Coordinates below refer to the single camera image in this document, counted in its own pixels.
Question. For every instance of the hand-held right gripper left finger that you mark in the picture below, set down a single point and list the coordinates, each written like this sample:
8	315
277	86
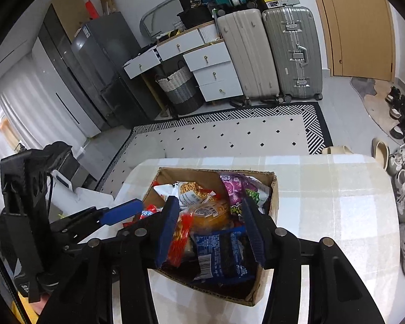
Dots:
167	233

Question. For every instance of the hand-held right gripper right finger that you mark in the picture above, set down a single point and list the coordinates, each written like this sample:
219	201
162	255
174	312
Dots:
254	233

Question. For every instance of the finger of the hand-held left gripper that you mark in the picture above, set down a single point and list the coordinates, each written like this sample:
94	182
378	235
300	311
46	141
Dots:
121	212

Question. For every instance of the white red noodle snack bag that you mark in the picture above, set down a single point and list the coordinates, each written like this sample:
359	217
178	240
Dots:
179	239

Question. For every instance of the pink red cookie packet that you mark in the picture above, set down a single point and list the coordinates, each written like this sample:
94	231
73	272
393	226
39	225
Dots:
150	212

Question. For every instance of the blue cookie packet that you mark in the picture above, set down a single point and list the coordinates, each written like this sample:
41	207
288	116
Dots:
219	253

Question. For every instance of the bread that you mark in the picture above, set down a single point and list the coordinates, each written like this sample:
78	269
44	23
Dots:
209	214

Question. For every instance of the purple red snack bag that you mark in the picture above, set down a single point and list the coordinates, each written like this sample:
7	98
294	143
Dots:
239	189

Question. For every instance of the white purple noodle snack bag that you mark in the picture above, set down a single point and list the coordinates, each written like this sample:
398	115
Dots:
195	195

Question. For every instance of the brown cardboard box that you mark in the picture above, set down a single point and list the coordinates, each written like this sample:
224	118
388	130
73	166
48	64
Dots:
256	290

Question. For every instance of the white plastic stool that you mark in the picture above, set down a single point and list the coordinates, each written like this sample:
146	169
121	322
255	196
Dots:
81	192

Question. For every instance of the white curtain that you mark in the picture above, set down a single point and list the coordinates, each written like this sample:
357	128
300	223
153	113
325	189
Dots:
6	114

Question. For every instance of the black white patterned rug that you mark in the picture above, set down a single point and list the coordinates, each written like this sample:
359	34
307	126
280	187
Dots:
222	131

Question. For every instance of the beige slipper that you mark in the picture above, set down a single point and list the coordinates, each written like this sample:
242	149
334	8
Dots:
381	153
335	150

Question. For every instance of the woven laundry basket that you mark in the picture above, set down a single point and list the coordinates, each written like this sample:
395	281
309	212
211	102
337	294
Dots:
179	87

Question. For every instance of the grey refrigerator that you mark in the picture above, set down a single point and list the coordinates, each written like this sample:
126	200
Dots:
111	67

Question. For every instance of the dark tall cabinet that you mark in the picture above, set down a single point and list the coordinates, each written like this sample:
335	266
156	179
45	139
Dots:
57	50

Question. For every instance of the white drawer cabinet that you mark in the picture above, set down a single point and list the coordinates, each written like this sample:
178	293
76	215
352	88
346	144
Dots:
209	67

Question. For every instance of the irregular grey door mat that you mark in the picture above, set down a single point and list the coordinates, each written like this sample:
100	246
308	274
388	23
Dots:
368	98

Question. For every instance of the beige suitcase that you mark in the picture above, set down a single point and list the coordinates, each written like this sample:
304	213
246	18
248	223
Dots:
249	54

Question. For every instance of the silver suitcase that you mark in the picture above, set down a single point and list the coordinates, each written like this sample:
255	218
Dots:
293	50

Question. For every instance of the oval mirror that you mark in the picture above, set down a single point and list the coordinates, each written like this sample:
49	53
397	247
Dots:
155	20

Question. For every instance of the tall cardboard sheet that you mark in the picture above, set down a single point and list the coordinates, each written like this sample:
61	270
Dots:
71	13

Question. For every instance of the black storage bag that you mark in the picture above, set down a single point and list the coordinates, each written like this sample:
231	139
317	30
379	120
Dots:
195	17

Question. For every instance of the small cardboard piece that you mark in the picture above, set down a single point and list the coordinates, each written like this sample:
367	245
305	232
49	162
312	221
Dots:
106	1

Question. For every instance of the wooden door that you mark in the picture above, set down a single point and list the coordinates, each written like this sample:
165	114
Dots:
357	30

